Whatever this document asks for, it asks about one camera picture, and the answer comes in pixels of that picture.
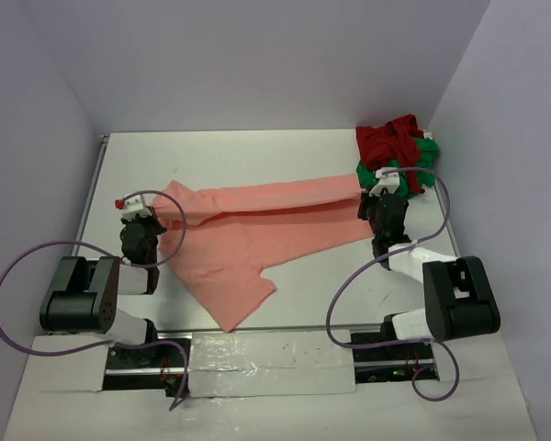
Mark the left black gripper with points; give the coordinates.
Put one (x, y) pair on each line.
(151, 220)

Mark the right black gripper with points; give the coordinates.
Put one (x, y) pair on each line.
(367, 200)

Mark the salmon pink t shirt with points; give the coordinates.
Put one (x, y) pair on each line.
(219, 240)

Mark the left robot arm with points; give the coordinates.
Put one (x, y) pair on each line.
(82, 297)

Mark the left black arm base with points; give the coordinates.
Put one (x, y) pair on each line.
(158, 368)

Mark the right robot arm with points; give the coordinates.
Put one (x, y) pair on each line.
(458, 301)

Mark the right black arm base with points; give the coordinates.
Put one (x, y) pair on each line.
(396, 363)

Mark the red t shirt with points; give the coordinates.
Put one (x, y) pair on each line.
(397, 131)

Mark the green t shirt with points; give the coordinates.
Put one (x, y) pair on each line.
(412, 184)

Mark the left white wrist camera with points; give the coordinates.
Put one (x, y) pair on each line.
(133, 207)

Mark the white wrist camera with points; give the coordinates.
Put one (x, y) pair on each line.
(133, 207)
(388, 180)

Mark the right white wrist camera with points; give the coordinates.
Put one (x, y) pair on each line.
(388, 180)

